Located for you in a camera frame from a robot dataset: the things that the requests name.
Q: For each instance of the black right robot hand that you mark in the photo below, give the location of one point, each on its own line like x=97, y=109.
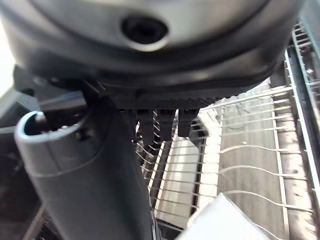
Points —
x=100, y=175

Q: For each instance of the grey dishwasher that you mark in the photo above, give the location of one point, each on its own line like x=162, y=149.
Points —
x=246, y=160

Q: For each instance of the white dish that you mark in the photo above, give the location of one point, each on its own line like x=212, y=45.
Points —
x=225, y=220

